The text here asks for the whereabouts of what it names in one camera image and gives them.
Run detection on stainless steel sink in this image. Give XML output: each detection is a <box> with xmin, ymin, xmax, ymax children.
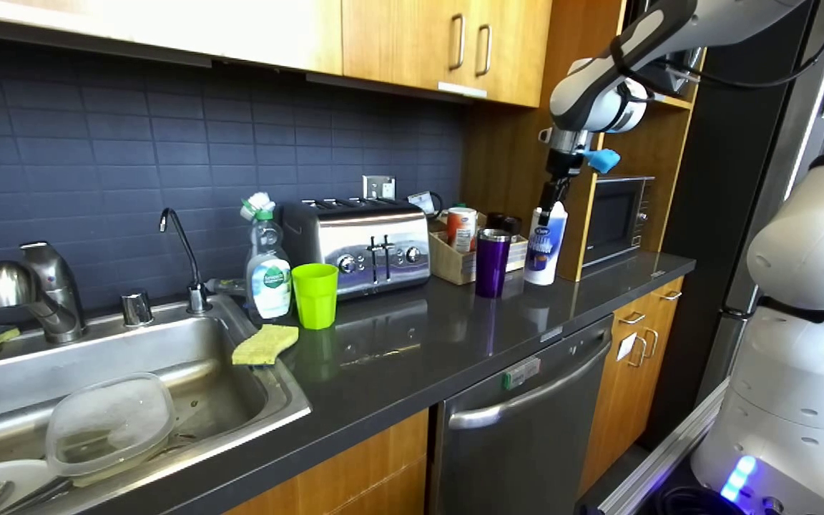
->
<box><xmin>0</xmin><ymin>291</ymin><xmax>316</xmax><ymax>515</ymax></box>

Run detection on stainless steel dishwasher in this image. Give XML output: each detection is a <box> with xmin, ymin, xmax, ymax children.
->
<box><xmin>426</xmin><ymin>311</ymin><xmax>618</xmax><ymax>515</ymax></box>

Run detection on wooden upper cabinets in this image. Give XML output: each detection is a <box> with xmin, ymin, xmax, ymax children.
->
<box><xmin>0</xmin><ymin>0</ymin><xmax>559</xmax><ymax>112</ymax></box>

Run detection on red and white packet container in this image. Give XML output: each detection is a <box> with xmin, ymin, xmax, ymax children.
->
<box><xmin>435</xmin><ymin>202</ymin><xmax>481</xmax><ymax>254</ymax></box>

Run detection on clear dish soap bottle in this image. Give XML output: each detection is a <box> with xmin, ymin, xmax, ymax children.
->
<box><xmin>239</xmin><ymin>189</ymin><xmax>295</xmax><ymax>322</ymax></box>

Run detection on clear plastic food container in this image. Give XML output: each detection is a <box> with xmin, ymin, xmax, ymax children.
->
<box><xmin>44</xmin><ymin>371</ymin><xmax>180</xmax><ymax>481</ymax></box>

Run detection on condiment packet box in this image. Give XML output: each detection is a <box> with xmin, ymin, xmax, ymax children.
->
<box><xmin>429</xmin><ymin>202</ymin><xmax>532</xmax><ymax>290</ymax></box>

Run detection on wall power outlet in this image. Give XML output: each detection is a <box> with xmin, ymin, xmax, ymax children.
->
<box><xmin>360</xmin><ymin>171</ymin><xmax>402</xmax><ymax>202</ymax></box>

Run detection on silver toaster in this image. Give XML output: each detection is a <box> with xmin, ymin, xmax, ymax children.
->
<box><xmin>280</xmin><ymin>194</ymin><xmax>435</xmax><ymax>302</ymax></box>

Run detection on wooden lower cabinet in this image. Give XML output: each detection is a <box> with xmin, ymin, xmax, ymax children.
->
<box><xmin>576</xmin><ymin>275</ymin><xmax>691</xmax><ymax>494</ymax></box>

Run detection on white plate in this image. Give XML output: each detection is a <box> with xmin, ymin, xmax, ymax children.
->
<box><xmin>0</xmin><ymin>458</ymin><xmax>61</xmax><ymax>515</ymax></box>

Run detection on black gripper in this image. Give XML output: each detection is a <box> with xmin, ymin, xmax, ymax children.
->
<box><xmin>536</xmin><ymin>126</ymin><xmax>591</xmax><ymax>229</ymax></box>

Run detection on yellow green sponge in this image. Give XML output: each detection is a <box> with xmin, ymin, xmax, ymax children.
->
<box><xmin>230</xmin><ymin>321</ymin><xmax>303</xmax><ymax>370</ymax></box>

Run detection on blue and white wipes container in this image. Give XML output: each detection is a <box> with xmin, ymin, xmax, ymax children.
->
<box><xmin>522</xmin><ymin>198</ymin><xmax>572</xmax><ymax>290</ymax></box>

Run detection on slim gooseneck faucet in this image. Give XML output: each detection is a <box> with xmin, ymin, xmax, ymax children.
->
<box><xmin>156</xmin><ymin>207</ymin><xmax>212</xmax><ymax>321</ymax></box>

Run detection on purple cup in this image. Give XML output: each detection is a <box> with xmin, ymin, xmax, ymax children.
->
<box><xmin>472</xmin><ymin>225</ymin><xmax>515</xmax><ymax>300</ymax></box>

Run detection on white dishwasher label sticker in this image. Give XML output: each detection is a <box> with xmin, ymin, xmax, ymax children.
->
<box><xmin>498</xmin><ymin>353</ymin><xmax>546</xmax><ymax>393</ymax></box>

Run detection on wooden under-sink cabinet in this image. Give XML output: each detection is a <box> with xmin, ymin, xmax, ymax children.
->
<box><xmin>223</xmin><ymin>407</ymin><xmax>432</xmax><ymax>515</ymax></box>

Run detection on silver cabinet door handle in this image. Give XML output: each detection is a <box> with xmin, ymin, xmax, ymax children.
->
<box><xmin>618</xmin><ymin>328</ymin><xmax>648</xmax><ymax>370</ymax></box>
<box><xmin>641</xmin><ymin>322</ymin><xmax>665</xmax><ymax>367</ymax></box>

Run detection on black microwave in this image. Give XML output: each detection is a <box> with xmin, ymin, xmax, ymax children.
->
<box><xmin>581</xmin><ymin>175</ymin><xmax>659</xmax><ymax>275</ymax></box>

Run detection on chrome soap dispenser knob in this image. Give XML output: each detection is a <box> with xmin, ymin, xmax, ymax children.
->
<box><xmin>117</xmin><ymin>290</ymin><xmax>159</xmax><ymax>332</ymax></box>

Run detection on large chrome faucet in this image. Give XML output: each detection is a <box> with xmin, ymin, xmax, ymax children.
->
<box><xmin>0</xmin><ymin>238</ymin><xmax>89</xmax><ymax>348</ymax></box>

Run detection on green plastic cup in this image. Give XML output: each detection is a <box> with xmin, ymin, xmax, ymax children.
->
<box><xmin>289</xmin><ymin>260</ymin><xmax>345</xmax><ymax>335</ymax></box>

